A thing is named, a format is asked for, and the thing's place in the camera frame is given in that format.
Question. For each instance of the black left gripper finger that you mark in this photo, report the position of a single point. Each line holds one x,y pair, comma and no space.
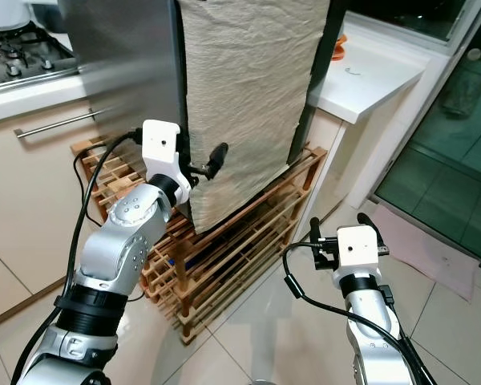
218,159

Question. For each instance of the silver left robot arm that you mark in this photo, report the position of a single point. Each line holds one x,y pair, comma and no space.
120,241

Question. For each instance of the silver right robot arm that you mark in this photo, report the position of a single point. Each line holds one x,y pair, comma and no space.
373,321

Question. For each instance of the grey steel fridge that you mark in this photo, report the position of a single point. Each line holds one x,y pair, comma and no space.
128,64

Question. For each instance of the beige crinkled cloth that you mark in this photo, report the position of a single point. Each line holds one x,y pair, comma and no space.
252,88

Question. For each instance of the green glass door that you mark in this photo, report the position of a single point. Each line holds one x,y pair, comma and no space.
441,160

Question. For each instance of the beige kitchen cabinet unit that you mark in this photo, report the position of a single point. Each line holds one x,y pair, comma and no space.
24,208

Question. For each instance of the wooden slatted rack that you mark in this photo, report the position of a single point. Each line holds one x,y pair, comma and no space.
187,309

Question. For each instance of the white side counter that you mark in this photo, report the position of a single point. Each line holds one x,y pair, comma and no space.
369,76

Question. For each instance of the small orange item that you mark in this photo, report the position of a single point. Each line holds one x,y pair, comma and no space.
341,46

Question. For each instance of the steel gas stove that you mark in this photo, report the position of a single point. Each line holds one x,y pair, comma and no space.
24,60

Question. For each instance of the dark glass window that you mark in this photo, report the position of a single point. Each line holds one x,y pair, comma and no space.
409,16

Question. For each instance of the white cooking pot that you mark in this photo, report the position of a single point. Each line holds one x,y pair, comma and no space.
4,12

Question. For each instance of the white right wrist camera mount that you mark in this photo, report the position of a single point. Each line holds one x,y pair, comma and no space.
359,247

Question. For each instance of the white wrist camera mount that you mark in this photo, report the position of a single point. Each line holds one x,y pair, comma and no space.
359,247
160,144

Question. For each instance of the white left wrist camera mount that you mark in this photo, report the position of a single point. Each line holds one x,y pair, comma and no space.
160,144

